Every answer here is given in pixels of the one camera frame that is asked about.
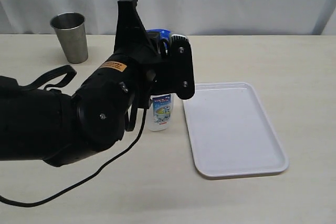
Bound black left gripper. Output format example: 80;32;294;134
125;33;195;109

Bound blue plastic container lid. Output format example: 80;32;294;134
146;28;171;40

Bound stainless steel cup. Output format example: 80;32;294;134
50;12;88;64

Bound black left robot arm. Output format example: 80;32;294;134
1;32;190;167

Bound clear plastic tall container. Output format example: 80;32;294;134
145;93;175;132

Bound white rectangular plastic tray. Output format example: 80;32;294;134
183;82;289;180

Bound black cable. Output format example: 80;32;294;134
0;95;148;208

